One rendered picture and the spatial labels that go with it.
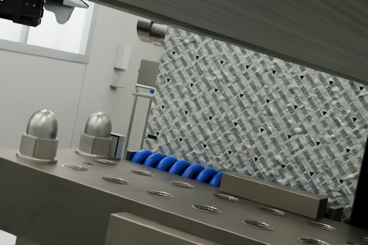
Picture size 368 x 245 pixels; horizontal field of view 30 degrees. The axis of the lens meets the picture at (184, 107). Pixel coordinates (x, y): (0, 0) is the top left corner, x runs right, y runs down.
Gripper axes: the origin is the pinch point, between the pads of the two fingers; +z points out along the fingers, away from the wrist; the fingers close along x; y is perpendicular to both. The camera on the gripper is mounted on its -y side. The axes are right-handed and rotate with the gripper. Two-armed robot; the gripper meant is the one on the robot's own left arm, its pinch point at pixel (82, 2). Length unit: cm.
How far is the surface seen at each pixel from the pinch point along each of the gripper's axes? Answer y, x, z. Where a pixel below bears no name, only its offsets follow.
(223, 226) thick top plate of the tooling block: 6, 109, 19
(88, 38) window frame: 63, -473, -19
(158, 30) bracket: -3, 71, 14
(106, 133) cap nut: 6, 88, 10
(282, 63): -4, 89, 26
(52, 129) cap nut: 5, 96, 5
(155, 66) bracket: 1, 72, 14
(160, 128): 6, 83, 16
